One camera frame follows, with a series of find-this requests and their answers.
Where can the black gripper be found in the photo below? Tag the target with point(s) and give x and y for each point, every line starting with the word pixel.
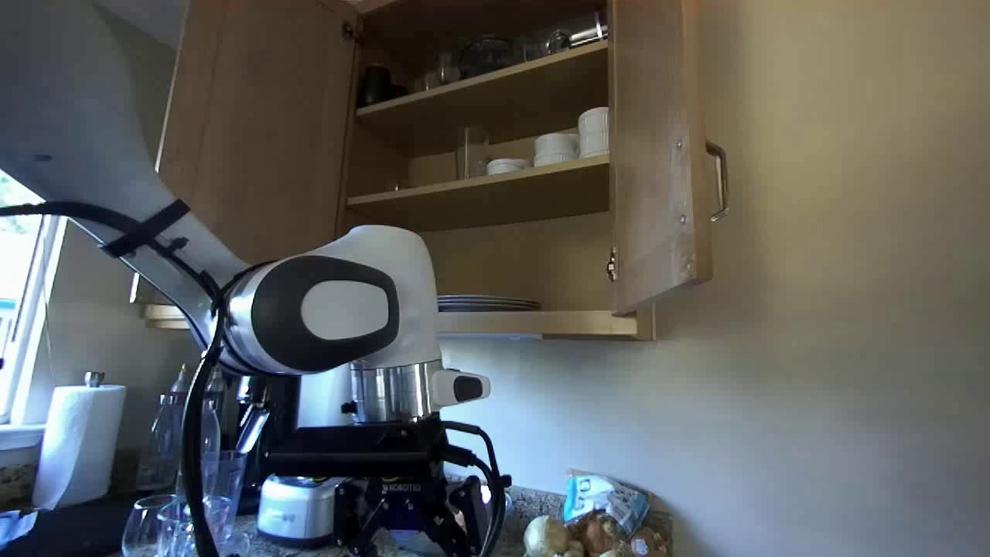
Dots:
pixel 388 479

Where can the wooden cupboard door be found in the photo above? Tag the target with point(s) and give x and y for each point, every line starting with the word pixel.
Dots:
pixel 259 123
pixel 658 155

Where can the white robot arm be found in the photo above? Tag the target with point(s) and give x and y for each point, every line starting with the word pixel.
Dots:
pixel 83 119

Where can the blue white food bag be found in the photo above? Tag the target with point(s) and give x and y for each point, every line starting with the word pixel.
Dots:
pixel 589 492

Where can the tray of onions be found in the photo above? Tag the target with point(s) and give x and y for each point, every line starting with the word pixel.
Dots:
pixel 589 537

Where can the wine glass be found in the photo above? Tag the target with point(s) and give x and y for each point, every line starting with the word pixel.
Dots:
pixel 160 528

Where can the clear plastic bottle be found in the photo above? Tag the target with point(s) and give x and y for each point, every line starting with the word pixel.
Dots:
pixel 160 465

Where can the paper towel roll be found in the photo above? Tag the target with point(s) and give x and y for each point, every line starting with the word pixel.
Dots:
pixel 79 444

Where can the white cup on shelf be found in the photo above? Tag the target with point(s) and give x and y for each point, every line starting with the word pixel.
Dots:
pixel 507 165

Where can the stack of white bowls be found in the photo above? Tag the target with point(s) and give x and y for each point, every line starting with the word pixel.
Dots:
pixel 595 131

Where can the wooden wall cupboard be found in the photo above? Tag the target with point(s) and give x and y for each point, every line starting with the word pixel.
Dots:
pixel 546 149

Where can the metal right door handle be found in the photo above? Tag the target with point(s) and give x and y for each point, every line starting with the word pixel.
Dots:
pixel 721 187

